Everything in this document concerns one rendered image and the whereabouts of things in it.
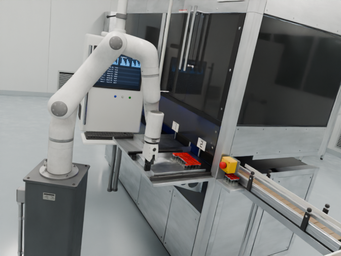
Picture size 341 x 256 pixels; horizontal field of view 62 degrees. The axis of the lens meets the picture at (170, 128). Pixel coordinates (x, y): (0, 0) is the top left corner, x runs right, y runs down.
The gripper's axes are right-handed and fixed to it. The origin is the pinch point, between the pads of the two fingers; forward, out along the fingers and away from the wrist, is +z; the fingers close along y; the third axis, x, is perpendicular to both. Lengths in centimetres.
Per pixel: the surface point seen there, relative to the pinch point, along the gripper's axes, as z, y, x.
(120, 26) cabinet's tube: -72, 95, -7
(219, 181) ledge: 3.9, -16.0, -39.7
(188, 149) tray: 2, 28, -44
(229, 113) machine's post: -36, -11, -39
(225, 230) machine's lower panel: 44, -12, -58
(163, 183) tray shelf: 4.5, -11.1, -5.1
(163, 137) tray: 3, 53, -38
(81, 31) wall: -57, 544, -73
